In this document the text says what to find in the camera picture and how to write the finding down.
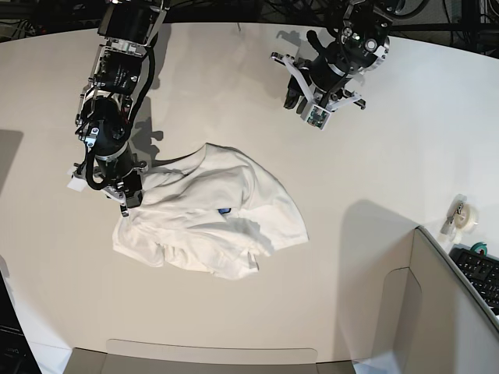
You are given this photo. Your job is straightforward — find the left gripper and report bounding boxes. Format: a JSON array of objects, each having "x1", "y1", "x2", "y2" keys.
[{"x1": 271, "y1": 52, "x2": 366, "y2": 115}]

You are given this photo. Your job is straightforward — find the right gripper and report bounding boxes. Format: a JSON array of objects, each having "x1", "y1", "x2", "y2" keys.
[{"x1": 67, "y1": 150, "x2": 147, "y2": 217}]

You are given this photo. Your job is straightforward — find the white printed t-shirt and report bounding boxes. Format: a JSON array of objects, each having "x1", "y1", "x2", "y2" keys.
[{"x1": 112, "y1": 143, "x2": 309, "y2": 281}]

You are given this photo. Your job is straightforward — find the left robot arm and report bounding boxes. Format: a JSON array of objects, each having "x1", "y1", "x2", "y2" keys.
[{"x1": 271, "y1": 1, "x2": 428, "y2": 114}]

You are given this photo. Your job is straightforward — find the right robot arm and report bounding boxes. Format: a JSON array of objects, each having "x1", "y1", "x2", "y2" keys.
[{"x1": 68, "y1": 1, "x2": 170, "y2": 217}]

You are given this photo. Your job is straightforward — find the black monitor left edge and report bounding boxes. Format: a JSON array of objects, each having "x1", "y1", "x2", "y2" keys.
[{"x1": 0, "y1": 277, "x2": 41, "y2": 374}]

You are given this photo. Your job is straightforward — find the clear tape dispenser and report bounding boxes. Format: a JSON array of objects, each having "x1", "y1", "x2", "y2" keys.
[{"x1": 440, "y1": 194, "x2": 479, "y2": 244}]

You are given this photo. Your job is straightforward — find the grey cardboard box right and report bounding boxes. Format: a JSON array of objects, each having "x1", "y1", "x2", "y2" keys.
[{"x1": 353, "y1": 227, "x2": 498, "y2": 373}]

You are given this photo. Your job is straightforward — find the green tape roll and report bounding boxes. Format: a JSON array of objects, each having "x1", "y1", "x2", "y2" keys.
[{"x1": 470, "y1": 242, "x2": 487, "y2": 256}]

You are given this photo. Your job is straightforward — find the black computer keyboard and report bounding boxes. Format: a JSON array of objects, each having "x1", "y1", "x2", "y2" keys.
[{"x1": 449, "y1": 245, "x2": 499, "y2": 316}]

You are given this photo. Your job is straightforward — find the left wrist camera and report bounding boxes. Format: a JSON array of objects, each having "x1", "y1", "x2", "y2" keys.
[{"x1": 301, "y1": 103, "x2": 331, "y2": 130}]

